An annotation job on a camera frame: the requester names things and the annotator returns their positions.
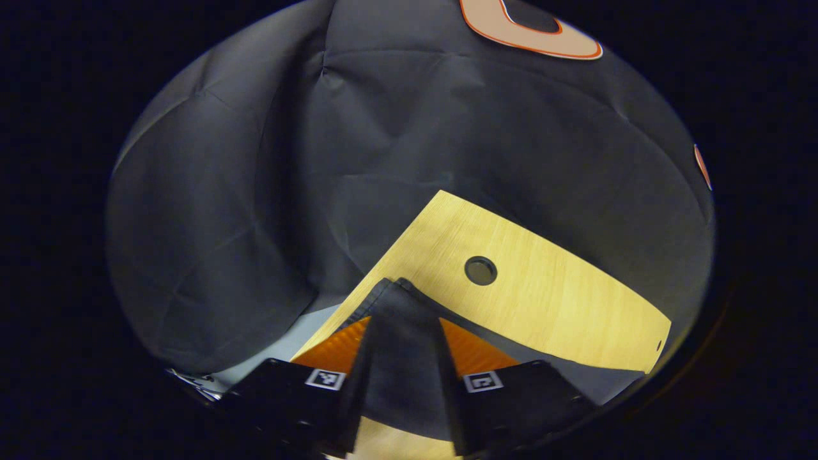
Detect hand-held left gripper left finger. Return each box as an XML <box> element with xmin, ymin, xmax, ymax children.
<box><xmin>217</xmin><ymin>316</ymin><xmax>373</xmax><ymax>457</ymax></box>

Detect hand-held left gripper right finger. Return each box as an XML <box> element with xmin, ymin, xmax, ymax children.
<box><xmin>440</xmin><ymin>318</ymin><xmax>598</xmax><ymax>456</ymax></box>

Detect dark grey jeans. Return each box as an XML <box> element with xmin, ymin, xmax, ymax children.
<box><xmin>339</xmin><ymin>277</ymin><xmax>646</xmax><ymax>443</ymax></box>

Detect black backdrop cloth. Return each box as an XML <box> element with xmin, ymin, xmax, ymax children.
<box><xmin>105</xmin><ymin>0</ymin><xmax>716</xmax><ymax>378</ymax></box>

